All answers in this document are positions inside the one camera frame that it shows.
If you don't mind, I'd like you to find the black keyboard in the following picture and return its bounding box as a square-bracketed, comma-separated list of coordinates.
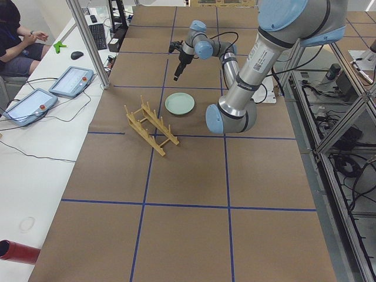
[88, 23, 107, 50]

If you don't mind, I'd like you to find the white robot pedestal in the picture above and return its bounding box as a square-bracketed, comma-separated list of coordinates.
[253, 76, 277, 103]

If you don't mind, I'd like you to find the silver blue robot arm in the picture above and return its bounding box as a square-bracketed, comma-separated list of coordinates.
[169, 0, 348, 134]

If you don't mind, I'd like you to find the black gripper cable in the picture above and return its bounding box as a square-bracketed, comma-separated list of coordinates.
[205, 31, 239, 56]

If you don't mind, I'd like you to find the aluminium frame post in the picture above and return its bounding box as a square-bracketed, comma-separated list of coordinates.
[66, 0, 109, 89]

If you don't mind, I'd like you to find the red cylinder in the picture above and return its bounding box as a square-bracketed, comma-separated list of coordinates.
[1, 240, 41, 264]

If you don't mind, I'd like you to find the far teach pendant tablet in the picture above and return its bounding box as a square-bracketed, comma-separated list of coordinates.
[49, 66, 94, 98]

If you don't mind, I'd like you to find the black computer mouse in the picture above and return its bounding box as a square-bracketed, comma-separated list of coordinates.
[70, 51, 83, 61]

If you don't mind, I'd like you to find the green plastic object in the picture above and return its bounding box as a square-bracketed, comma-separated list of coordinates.
[53, 41, 67, 54]

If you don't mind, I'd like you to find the near teach pendant tablet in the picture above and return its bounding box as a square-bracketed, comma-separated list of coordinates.
[3, 88, 58, 126]

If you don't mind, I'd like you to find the teach pendant tablet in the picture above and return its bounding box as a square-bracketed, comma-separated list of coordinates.
[3, 88, 58, 126]
[49, 66, 94, 98]

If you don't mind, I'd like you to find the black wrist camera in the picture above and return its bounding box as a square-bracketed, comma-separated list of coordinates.
[168, 41, 183, 53]

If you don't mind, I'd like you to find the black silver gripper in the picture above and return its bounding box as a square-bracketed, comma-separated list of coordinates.
[173, 43, 194, 81]

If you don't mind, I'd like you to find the wooden dish rack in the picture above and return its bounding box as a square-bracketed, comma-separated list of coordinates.
[124, 96, 180, 156]

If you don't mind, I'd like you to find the light green plate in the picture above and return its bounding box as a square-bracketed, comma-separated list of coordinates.
[164, 92, 195, 115]

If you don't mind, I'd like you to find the seated person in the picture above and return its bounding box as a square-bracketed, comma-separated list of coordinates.
[1, 1, 50, 77]

